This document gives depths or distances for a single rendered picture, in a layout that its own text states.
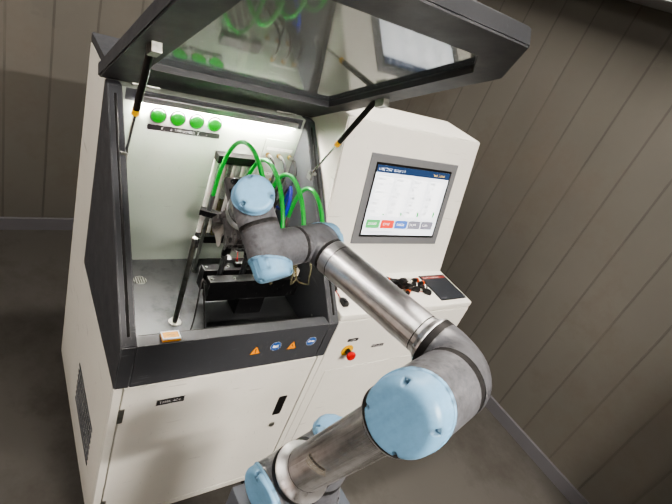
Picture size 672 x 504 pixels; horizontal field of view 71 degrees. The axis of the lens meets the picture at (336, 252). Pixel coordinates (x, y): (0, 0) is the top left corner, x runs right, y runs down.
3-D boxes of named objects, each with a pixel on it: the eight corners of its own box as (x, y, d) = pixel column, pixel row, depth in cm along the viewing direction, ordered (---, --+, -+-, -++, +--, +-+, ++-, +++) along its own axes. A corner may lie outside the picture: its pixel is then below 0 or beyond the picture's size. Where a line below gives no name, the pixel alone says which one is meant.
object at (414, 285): (391, 299, 182) (397, 288, 179) (376, 282, 189) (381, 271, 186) (432, 295, 196) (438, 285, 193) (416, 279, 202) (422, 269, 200)
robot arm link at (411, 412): (310, 497, 103) (503, 403, 69) (255, 538, 92) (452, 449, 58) (284, 445, 106) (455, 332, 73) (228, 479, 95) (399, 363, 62)
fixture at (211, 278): (200, 317, 159) (210, 282, 152) (191, 298, 165) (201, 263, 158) (288, 309, 179) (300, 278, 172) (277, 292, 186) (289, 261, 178)
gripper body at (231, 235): (222, 250, 108) (227, 239, 97) (218, 214, 109) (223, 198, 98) (255, 248, 110) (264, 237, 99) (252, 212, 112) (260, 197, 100)
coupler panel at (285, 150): (247, 216, 181) (269, 142, 166) (243, 212, 183) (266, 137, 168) (277, 218, 189) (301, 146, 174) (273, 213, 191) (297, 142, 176)
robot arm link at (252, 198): (241, 221, 82) (227, 175, 83) (234, 235, 93) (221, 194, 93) (283, 210, 85) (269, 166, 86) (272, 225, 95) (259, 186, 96)
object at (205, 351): (128, 388, 132) (137, 347, 124) (125, 376, 135) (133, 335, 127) (314, 357, 169) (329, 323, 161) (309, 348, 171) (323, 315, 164)
